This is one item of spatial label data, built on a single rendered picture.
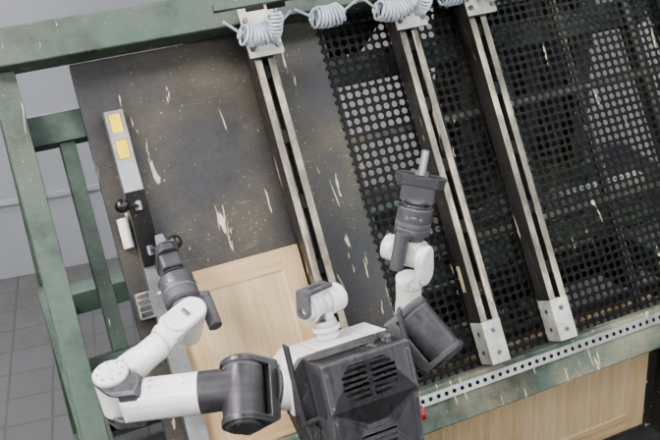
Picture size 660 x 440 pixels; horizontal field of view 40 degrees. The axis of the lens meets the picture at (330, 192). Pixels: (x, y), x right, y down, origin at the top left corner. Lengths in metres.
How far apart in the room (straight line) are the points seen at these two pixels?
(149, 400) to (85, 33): 0.97
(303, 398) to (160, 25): 1.07
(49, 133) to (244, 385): 0.93
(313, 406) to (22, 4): 3.37
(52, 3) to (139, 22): 2.47
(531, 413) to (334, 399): 1.44
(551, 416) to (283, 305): 1.17
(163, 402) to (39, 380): 2.58
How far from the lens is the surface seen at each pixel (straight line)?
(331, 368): 1.82
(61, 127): 2.49
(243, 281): 2.45
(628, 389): 3.42
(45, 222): 2.37
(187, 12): 2.47
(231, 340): 2.44
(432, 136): 2.63
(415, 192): 2.17
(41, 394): 4.41
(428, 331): 2.06
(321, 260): 2.46
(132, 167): 2.41
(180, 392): 1.95
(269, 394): 1.95
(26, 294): 5.24
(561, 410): 3.26
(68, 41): 2.41
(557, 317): 2.76
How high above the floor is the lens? 2.50
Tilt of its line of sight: 25 degrees down
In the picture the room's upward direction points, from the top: 5 degrees counter-clockwise
